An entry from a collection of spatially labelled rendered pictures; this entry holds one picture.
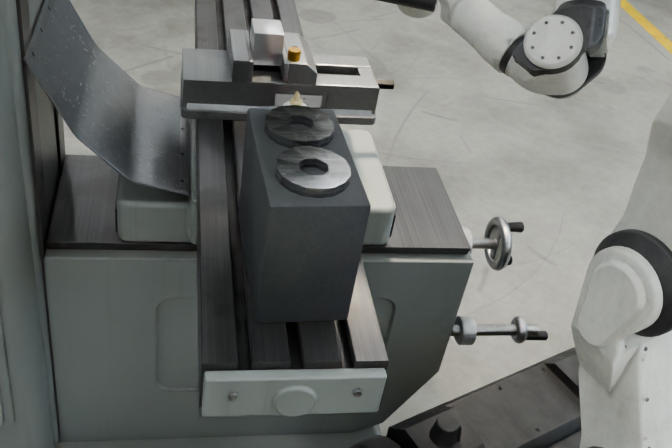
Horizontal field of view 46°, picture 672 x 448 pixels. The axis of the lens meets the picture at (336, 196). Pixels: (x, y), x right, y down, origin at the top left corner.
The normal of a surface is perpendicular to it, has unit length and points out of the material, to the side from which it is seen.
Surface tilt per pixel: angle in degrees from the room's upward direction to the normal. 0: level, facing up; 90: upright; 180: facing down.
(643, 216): 90
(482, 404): 0
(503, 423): 0
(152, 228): 90
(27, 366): 88
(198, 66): 0
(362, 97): 90
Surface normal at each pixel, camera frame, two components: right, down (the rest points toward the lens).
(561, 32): -0.36, -0.22
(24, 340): 0.67, 0.49
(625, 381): -0.85, 0.21
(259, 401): 0.15, 0.59
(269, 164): 0.15, -0.80
